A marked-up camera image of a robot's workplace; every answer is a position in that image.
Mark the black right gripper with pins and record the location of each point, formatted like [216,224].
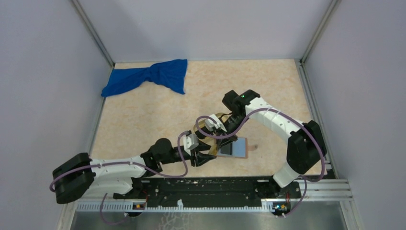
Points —
[228,131]

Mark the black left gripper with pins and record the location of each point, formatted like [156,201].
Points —
[200,158]

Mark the beige oval plastic tray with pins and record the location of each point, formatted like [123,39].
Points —
[200,126]

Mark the black VIP card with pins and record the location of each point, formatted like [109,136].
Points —
[226,150]

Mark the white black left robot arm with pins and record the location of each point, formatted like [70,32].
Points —
[82,176]

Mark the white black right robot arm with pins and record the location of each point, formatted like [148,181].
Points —
[305,142]

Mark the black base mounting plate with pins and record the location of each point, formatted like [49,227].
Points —
[209,191]

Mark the blue cloth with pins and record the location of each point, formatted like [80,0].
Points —
[170,74]

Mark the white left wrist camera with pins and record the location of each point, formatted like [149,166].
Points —
[190,142]

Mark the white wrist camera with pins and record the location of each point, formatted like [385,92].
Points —
[213,123]
[190,142]

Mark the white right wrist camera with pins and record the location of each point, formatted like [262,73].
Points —
[213,123]

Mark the aluminium right corner post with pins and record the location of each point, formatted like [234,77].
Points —
[319,30]

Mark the aluminium corner post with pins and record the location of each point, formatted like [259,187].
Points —
[92,31]
[319,30]

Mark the aluminium front rail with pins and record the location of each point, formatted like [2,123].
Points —
[324,189]

